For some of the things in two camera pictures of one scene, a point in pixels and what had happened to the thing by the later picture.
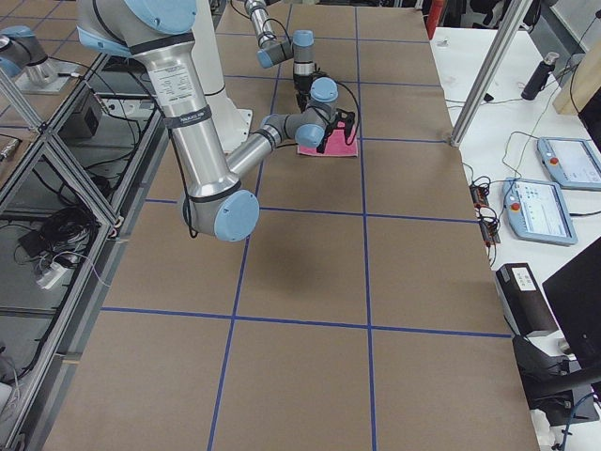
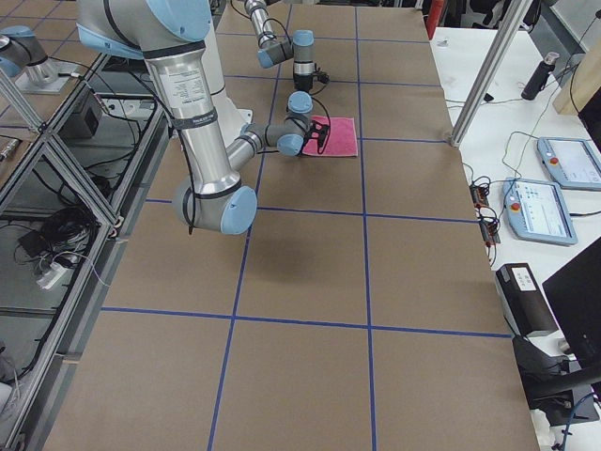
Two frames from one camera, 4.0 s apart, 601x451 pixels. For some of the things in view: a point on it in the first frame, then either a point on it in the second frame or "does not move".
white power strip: (53, 274) does not move
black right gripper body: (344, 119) to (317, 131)
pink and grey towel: (336, 146) does not move
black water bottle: (540, 76) does not move
